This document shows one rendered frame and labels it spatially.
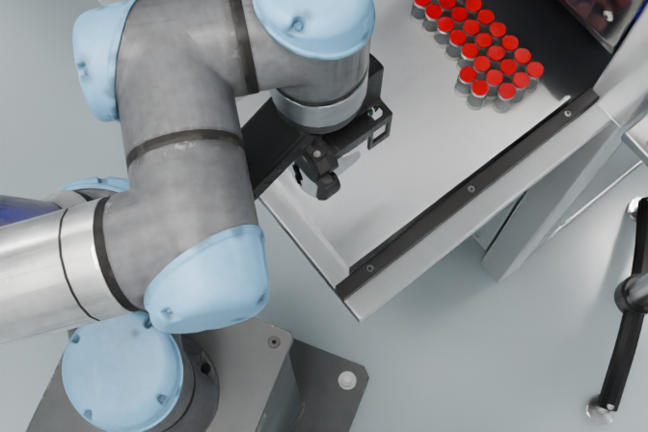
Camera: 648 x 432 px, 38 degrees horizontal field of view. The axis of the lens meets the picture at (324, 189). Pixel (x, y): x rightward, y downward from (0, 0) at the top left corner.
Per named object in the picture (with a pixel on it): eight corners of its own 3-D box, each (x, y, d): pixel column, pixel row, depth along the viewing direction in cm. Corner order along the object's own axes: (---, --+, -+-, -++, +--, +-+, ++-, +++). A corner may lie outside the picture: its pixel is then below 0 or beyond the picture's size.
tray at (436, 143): (428, -37, 123) (431, -51, 119) (564, 108, 116) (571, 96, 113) (217, 112, 116) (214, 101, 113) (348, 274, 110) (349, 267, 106)
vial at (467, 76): (463, 78, 117) (469, 62, 113) (474, 91, 117) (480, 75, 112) (450, 88, 117) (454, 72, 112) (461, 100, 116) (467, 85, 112)
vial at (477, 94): (475, 91, 117) (481, 75, 112) (487, 104, 116) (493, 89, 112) (462, 101, 116) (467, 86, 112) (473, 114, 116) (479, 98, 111)
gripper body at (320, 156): (391, 141, 83) (400, 84, 72) (313, 198, 82) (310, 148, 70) (338, 79, 85) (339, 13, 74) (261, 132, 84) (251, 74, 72)
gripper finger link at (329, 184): (340, 202, 86) (341, 170, 78) (327, 212, 86) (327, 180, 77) (310, 163, 87) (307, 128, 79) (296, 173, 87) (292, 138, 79)
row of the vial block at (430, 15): (419, 5, 120) (423, -14, 116) (513, 107, 116) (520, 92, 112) (406, 14, 120) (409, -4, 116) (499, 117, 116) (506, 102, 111)
